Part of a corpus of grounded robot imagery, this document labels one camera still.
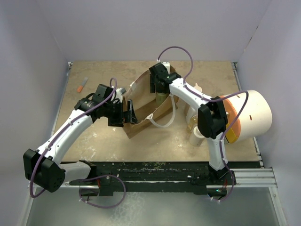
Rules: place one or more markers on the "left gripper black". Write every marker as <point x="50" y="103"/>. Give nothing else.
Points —
<point x="125" y="117"/>

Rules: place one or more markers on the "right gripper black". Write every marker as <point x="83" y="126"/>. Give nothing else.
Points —
<point x="154" y="87"/>

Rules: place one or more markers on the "brown burlap canvas bag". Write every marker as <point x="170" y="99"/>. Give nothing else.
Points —
<point x="144" y="104"/>

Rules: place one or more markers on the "beige jar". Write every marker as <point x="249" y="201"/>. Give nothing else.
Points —
<point x="160" y="98"/>

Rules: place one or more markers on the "tan pump lotion bottle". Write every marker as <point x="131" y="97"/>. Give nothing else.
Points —
<point x="197" y="87"/>

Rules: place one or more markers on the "white bottle with black cap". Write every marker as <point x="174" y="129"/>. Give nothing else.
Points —
<point x="190" y="113"/>

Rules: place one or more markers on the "clear amber liquid bottle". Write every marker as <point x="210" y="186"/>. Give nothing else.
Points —
<point x="192" y="123"/>

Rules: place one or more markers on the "cream round bottle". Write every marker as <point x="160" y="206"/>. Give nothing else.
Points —
<point x="196" y="138"/>

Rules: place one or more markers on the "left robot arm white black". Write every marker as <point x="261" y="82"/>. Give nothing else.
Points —
<point x="44" y="167"/>

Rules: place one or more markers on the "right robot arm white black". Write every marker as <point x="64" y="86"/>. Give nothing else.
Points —
<point x="211" y="114"/>

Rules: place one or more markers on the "small orange capped tube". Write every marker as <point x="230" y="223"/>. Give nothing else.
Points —
<point x="81" y="86"/>

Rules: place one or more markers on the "cream cylinder with orange lid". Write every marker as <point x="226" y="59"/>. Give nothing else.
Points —
<point x="255" y="119"/>

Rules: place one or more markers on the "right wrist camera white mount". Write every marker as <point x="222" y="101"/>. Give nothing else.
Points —
<point x="165" y="64"/>

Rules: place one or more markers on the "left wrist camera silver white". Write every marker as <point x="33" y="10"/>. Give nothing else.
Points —
<point x="120" y="92"/>

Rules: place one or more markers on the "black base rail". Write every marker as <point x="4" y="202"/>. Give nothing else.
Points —
<point x="155" y="177"/>

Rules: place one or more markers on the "aluminium frame rail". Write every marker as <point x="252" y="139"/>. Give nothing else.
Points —
<point x="255" y="175"/>

